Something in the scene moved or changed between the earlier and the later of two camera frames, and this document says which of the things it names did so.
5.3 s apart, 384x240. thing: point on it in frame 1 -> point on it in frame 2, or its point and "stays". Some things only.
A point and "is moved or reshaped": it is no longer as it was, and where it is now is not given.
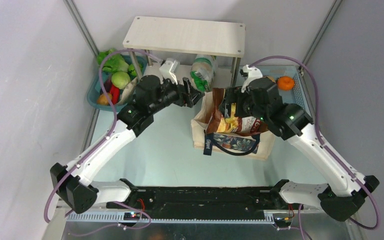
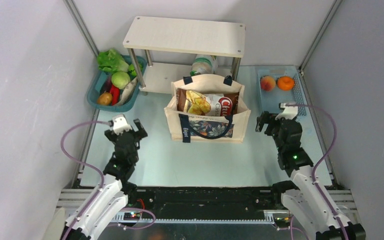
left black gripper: x=186 y=94 -> x=129 y=135
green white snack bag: x=202 y=71 stays
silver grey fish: x=127 y=90 stays
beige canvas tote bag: x=255 y=146 -> x=188 y=127
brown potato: x=102 y=100 stays
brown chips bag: x=219 y=122 is moved or reshaped
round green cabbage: x=120 y=79 stays
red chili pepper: x=115 y=93 stays
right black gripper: x=237 y=105 -> x=274 y=122
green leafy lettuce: x=115 y=63 stays
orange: x=285 y=83 stays
